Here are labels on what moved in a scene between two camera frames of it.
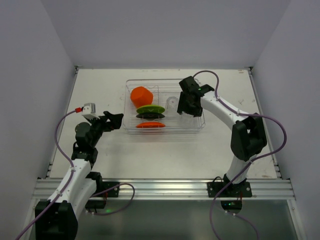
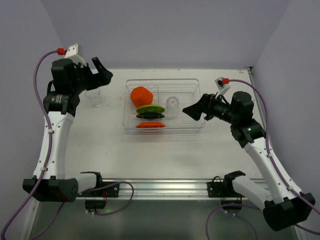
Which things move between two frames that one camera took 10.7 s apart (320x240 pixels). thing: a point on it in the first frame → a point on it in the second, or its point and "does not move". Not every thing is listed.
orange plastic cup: [140, 96] does not move
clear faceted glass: [188, 120] → [95, 96]
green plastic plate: [150, 109] does not move
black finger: [115, 119] → [104, 75]
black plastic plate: [150, 116] does not move
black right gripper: [189, 107] → [206, 107]
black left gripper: [105, 121] → [92, 78]
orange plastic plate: [150, 125] does not move
